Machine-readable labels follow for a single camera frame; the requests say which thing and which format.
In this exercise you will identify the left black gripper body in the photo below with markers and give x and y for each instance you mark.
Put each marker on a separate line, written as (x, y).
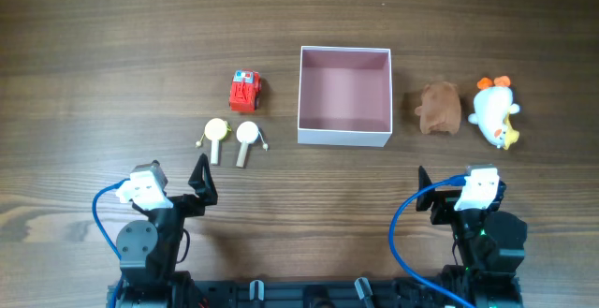
(186, 205)

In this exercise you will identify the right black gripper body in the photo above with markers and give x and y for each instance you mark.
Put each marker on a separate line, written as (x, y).
(444, 203)

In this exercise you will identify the yellow wooden rattle drum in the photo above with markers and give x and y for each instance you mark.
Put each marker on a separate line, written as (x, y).
(215, 131)

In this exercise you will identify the white wooden rattle drum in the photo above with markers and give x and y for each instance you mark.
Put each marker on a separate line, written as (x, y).
(248, 133)

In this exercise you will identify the brown plush bear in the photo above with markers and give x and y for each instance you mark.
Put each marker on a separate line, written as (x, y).
(440, 110)

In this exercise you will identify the red toy fire truck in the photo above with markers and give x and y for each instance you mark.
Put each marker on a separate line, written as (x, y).
(245, 90)

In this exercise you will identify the white plush chicken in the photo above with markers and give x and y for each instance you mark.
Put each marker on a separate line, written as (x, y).
(493, 105)

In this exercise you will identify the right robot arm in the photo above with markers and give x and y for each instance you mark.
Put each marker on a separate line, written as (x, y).
(490, 241)

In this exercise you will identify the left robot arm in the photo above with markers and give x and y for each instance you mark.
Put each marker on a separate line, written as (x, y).
(148, 249)

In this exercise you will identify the white cardboard box pink interior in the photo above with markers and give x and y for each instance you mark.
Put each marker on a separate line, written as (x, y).
(345, 96)

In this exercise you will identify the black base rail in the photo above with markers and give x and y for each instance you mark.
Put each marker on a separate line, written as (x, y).
(400, 292)

